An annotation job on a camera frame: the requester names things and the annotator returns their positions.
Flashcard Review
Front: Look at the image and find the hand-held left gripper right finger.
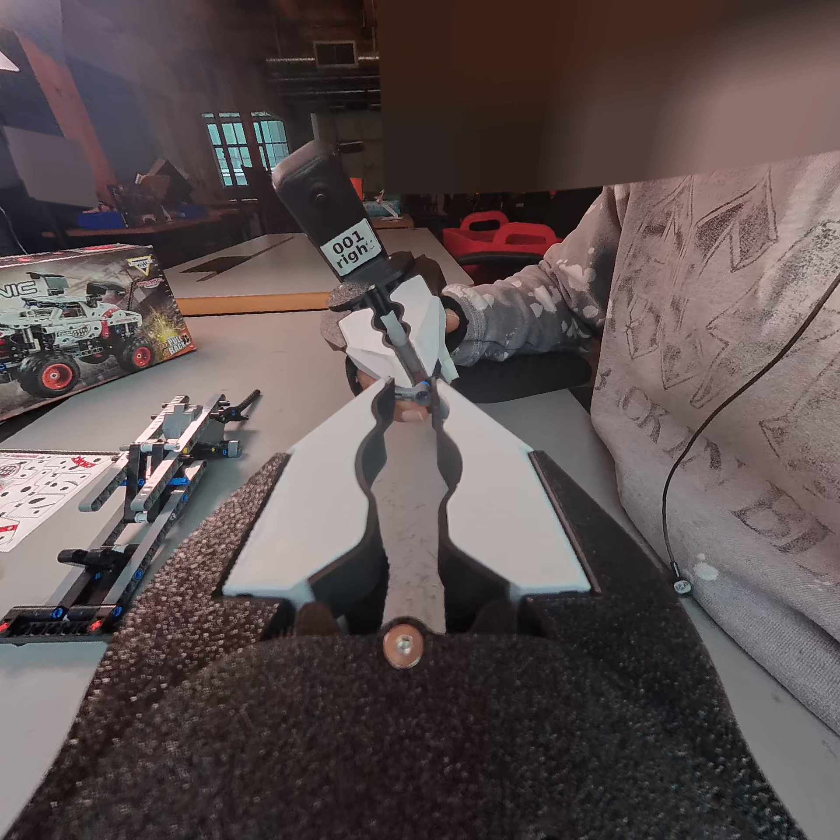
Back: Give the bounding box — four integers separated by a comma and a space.
427, 381, 592, 598

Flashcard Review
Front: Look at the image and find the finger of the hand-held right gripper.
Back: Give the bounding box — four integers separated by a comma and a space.
388, 276, 460, 385
322, 305, 427, 388

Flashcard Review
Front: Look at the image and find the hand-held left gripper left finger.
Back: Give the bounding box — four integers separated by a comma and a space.
224, 381, 395, 602

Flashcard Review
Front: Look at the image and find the grey toy brick chassis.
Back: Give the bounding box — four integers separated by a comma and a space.
0, 390, 263, 641

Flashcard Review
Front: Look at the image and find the grey desk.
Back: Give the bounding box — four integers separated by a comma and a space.
0, 309, 840, 840

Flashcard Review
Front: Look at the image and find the grey table with wooden edge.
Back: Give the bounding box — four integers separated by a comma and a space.
164, 230, 467, 316

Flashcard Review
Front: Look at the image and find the white sticker sheet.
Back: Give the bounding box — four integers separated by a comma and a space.
0, 451, 119, 552

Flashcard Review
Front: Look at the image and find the toy truck cardboard box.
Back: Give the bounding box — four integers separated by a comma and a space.
0, 243, 198, 421

